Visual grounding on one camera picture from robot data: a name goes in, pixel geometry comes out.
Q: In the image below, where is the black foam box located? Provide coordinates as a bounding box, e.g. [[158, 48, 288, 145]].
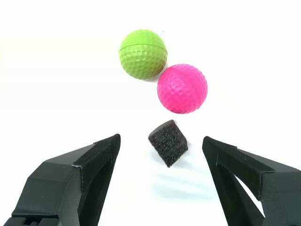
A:
[[148, 119, 189, 168]]

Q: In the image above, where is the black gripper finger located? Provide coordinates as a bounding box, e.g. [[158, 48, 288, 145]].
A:
[[0, 133, 121, 226], [202, 136, 301, 226]]

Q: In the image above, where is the pink golf ball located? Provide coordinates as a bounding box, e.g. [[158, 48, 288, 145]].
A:
[[157, 63, 208, 115]]

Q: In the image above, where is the green golf ball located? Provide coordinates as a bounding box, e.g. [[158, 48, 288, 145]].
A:
[[119, 29, 168, 81]]

